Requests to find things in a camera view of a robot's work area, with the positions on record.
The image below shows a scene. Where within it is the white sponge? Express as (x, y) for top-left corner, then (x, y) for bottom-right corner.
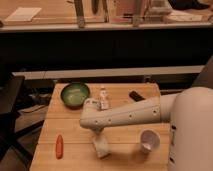
(93, 135), (110, 158)

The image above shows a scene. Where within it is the white paper cup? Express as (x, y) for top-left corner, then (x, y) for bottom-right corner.
(140, 130), (160, 154)

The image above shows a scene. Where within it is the black remote block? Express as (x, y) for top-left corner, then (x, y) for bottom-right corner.
(129, 91), (144, 102)

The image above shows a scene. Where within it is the orange carrot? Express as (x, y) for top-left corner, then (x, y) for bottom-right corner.
(55, 135), (63, 159)

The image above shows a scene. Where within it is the small white bottle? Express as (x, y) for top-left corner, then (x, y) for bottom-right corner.
(100, 86), (109, 110)

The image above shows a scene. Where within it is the white paper sheet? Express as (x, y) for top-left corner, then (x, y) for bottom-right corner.
(5, 7), (41, 22)

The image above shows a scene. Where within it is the black chair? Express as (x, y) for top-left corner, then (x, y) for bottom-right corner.
(0, 76), (44, 162)

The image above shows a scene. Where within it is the green bowl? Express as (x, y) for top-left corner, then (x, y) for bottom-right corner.
(60, 82), (90, 108)

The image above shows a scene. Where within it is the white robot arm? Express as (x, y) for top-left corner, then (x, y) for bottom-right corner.
(80, 87), (213, 171)

